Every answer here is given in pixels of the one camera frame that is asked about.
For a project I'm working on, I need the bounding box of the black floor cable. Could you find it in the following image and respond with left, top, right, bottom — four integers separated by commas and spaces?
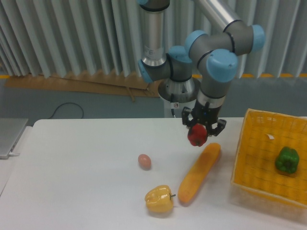
47, 102, 84, 119

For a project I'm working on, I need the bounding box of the yellow woven basket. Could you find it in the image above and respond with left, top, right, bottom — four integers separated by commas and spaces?
231, 109, 307, 208

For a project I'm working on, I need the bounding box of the long orange bread loaf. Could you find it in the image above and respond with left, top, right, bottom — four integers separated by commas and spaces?
177, 143, 221, 204

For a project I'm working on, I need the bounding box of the brown egg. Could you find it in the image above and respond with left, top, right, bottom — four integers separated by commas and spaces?
138, 154, 152, 168

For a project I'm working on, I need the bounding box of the silver laptop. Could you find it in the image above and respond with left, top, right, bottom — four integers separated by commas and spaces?
0, 118, 28, 160

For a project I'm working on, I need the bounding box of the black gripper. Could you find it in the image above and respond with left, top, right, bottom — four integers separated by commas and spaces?
181, 100, 226, 137

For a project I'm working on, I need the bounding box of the green bell pepper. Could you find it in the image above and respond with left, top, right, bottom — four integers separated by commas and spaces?
275, 146, 300, 174

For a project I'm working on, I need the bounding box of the red bell pepper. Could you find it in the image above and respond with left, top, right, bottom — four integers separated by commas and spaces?
188, 124, 208, 147

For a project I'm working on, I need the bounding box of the yellow bell pepper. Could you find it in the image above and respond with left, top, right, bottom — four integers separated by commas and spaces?
144, 185, 176, 213

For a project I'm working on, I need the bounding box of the brown cardboard sheet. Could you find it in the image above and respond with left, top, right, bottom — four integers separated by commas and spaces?
5, 70, 160, 101

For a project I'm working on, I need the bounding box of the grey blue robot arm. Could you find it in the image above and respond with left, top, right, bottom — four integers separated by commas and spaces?
138, 0, 265, 136

